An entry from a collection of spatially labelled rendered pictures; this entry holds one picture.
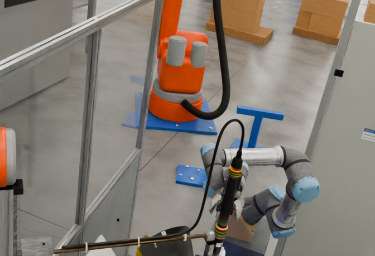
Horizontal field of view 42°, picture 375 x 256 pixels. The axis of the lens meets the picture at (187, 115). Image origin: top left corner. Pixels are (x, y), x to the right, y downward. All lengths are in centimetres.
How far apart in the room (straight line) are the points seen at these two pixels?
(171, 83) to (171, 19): 73
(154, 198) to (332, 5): 722
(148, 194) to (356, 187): 185
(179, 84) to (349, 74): 270
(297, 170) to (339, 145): 144
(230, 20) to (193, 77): 425
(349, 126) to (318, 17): 748
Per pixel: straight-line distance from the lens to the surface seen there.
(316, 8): 1082
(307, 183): 211
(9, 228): 150
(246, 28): 971
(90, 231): 274
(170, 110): 570
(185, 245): 192
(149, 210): 435
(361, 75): 336
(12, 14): 545
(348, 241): 396
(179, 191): 465
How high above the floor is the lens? 263
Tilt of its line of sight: 26 degrees down
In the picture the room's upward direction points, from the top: 10 degrees clockwise
